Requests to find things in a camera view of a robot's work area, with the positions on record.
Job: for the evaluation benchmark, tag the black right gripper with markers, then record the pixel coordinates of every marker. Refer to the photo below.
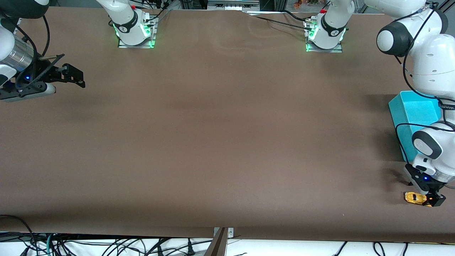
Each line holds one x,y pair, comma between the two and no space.
47,74

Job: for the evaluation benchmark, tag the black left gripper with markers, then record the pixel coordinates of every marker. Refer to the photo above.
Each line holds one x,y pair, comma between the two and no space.
423,182

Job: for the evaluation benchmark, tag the yellow toy beetle car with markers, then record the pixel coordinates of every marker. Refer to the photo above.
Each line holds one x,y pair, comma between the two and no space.
415,200

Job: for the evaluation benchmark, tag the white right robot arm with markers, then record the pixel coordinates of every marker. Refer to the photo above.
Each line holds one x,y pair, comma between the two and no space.
129,32

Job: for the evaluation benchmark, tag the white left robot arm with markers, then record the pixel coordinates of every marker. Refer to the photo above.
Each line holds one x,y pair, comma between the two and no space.
433,60

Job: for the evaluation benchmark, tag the cyan plastic bin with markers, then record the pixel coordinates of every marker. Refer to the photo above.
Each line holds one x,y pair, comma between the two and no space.
408,110

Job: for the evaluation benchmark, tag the grey background equipment box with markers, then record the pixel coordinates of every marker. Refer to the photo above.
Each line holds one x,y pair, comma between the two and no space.
233,5

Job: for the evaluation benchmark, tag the dark slanted bar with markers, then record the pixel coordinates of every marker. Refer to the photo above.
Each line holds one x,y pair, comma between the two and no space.
217,247

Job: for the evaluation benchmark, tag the colourful background items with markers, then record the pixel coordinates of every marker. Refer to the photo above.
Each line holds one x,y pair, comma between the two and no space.
298,4

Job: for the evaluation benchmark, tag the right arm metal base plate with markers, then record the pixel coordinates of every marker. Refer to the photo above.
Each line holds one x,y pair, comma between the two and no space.
154,32

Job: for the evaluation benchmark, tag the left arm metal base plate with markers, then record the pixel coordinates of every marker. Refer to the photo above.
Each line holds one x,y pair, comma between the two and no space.
323,51

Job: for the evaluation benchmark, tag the small metal table bracket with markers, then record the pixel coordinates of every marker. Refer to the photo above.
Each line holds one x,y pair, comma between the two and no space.
230,233

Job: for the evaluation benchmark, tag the aluminium frame profile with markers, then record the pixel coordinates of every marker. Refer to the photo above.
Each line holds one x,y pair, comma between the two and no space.
279,4

